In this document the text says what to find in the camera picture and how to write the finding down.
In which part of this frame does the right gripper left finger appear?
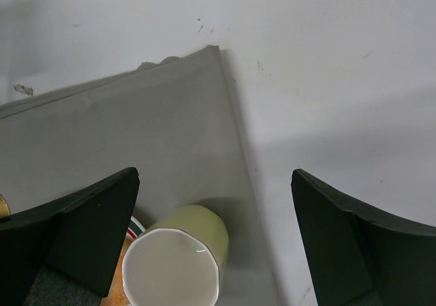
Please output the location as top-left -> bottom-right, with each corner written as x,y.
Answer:
1,167 -> 139,305

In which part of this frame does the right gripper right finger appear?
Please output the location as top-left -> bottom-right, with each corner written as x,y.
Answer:
291,169 -> 435,305

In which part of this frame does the orange glazed donut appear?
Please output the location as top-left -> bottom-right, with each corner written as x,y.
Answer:
99,238 -> 133,306

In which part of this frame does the white plate green rim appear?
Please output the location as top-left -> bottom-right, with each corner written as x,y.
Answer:
125,216 -> 146,241

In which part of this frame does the light green mug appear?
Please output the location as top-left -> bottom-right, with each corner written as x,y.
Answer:
122,205 -> 229,305

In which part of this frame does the grey placemat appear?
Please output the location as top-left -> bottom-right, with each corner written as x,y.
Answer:
1,46 -> 281,305

